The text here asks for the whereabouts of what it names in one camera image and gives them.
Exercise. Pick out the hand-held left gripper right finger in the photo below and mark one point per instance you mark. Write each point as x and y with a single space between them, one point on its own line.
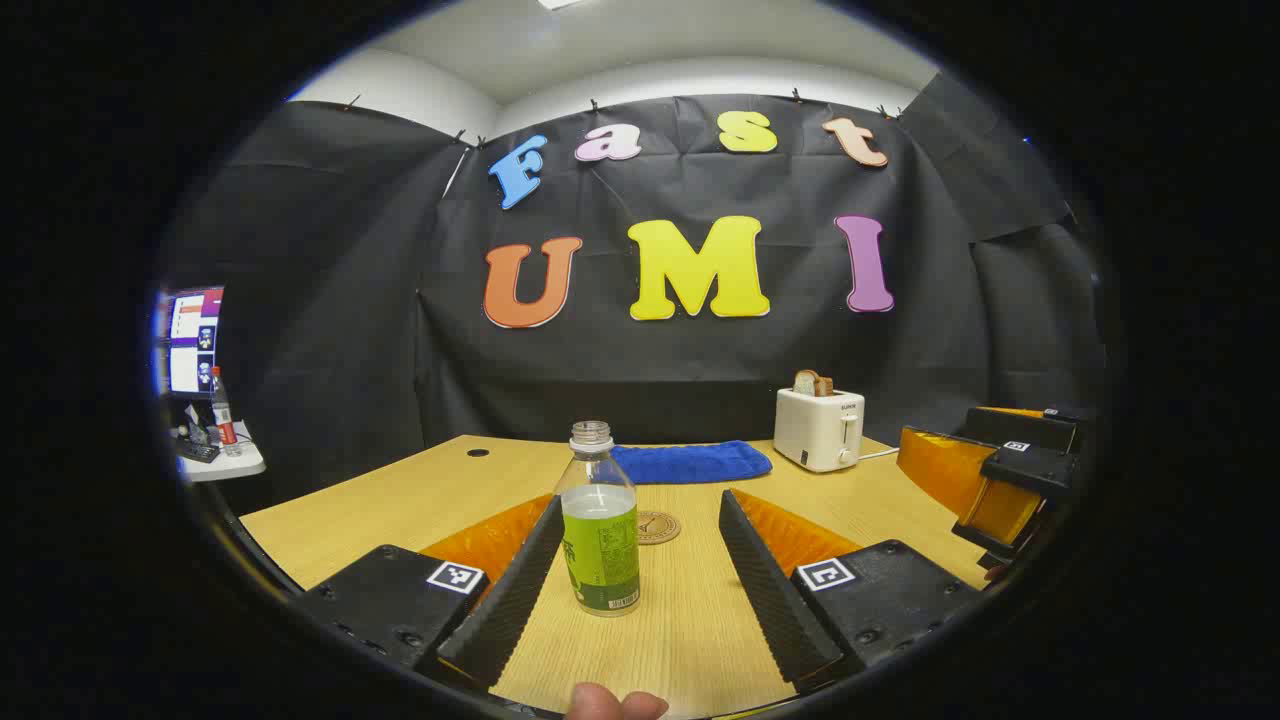
775 590

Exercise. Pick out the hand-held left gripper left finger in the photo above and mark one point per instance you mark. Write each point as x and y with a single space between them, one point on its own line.
505 600

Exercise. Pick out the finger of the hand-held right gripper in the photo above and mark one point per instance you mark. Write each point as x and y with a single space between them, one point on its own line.
935 465
1035 470

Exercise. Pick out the green label water bottle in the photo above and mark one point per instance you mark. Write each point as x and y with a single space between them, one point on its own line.
600 550

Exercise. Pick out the round wooden coaster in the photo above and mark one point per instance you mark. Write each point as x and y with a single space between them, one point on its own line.
660 528

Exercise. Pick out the red label plastic bottle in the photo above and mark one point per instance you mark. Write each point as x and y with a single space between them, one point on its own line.
224 420

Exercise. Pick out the white toaster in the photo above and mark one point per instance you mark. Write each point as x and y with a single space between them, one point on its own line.
815 430

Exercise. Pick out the blue towel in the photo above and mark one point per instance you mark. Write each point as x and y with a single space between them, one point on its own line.
690 462

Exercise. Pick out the white side table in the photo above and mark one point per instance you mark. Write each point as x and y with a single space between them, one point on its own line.
235 465

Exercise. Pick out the black backdrop cloth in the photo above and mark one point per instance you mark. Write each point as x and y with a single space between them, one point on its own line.
350 300

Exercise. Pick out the black keyboard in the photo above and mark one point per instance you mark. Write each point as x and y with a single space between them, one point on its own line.
197 451

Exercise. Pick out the computer monitor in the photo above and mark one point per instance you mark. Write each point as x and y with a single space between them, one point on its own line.
192 340

